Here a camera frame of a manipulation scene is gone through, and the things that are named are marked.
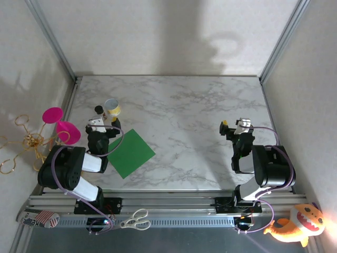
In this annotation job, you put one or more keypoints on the green square paper sheet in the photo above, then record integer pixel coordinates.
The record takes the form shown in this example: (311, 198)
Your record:
(131, 154)

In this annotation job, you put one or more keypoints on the aluminium side rail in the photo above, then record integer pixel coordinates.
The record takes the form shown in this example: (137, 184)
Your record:
(71, 100)
(270, 110)

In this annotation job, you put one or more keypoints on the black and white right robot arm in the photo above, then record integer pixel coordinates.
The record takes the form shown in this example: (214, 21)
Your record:
(273, 168)

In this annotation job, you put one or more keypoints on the aluminium frame post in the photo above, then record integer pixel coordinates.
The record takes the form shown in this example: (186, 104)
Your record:
(283, 39)
(52, 44)

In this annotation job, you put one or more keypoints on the flag-print fabric pouch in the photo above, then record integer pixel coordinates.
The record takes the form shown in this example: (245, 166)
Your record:
(39, 218)

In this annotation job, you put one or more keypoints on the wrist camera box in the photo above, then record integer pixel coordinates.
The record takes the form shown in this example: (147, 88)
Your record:
(97, 123)
(243, 125)

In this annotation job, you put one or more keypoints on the yellow-labelled tin can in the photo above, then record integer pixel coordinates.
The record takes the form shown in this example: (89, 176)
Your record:
(113, 106)

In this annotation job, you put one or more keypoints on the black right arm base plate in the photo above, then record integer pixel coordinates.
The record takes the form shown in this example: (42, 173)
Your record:
(223, 206)

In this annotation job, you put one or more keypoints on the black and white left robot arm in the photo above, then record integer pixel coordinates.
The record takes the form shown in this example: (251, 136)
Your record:
(65, 168)

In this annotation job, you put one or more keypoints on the pink plastic goblet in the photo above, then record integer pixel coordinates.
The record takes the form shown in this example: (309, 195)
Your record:
(67, 131)

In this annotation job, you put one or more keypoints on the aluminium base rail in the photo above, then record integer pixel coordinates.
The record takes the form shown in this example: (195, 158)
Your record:
(171, 204)

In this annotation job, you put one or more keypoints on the orange shark plush toy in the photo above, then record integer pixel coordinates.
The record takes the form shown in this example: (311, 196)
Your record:
(302, 221)

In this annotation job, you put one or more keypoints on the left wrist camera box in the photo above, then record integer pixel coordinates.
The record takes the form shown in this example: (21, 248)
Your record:
(97, 123)

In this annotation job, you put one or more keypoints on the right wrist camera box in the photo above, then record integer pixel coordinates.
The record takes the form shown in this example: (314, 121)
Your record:
(243, 125)

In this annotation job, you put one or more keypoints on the small black-capped spice bottle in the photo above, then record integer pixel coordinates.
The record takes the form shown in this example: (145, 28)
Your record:
(99, 109)

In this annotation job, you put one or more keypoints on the black controller board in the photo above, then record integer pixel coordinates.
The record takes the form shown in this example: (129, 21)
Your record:
(243, 224)
(96, 224)

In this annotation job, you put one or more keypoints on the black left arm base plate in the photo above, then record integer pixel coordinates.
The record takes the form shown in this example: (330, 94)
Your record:
(116, 204)

